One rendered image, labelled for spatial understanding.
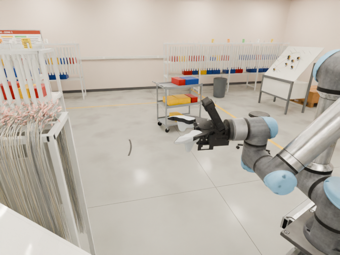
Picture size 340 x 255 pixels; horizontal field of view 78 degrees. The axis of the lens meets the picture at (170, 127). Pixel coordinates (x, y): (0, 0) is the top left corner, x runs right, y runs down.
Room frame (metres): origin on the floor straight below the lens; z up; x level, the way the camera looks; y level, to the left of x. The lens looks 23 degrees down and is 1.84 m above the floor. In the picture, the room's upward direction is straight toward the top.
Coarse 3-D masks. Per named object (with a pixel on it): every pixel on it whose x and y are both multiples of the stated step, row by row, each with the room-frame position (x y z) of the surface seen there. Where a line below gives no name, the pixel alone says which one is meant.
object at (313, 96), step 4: (312, 88) 6.49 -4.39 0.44; (316, 88) 6.49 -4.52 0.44; (312, 92) 5.97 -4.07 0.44; (316, 92) 5.95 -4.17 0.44; (308, 96) 6.06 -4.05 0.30; (312, 96) 5.93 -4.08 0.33; (316, 96) 5.95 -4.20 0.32; (292, 100) 6.59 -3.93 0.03; (300, 100) 6.28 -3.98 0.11; (304, 100) 6.16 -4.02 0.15; (308, 100) 6.03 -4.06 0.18; (312, 100) 5.92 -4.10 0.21; (316, 100) 5.96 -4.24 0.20; (308, 104) 5.99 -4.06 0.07; (312, 104) 5.92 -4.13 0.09
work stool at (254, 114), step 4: (252, 112) 3.42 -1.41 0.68; (256, 112) 3.42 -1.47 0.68; (260, 112) 3.42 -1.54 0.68; (264, 112) 3.42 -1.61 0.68; (252, 116) 3.26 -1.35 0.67; (256, 116) 3.23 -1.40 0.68; (264, 116) 3.22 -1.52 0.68; (268, 116) 3.24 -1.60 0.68; (240, 144) 3.38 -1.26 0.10; (268, 152) 3.16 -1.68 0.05
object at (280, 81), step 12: (288, 48) 6.50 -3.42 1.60; (300, 48) 6.11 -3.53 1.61; (312, 48) 5.75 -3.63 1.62; (324, 48) 5.44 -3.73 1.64; (276, 60) 6.50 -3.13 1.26; (288, 60) 6.07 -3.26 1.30; (300, 60) 5.73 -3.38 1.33; (312, 60) 5.40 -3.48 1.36; (276, 72) 6.07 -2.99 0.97; (288, 72) 5.69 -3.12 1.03; (300, 72) 5.38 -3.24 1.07; (312, 72) 5.42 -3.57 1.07; (264, 84) 6.30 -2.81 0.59; (276, 84) 5.81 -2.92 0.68; (288, 84) 5.39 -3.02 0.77; (300, 84) 5.39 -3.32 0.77; (276, 96) 5.70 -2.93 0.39; (288, 96) 5.29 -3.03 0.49; (300, 96) 5.41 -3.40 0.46
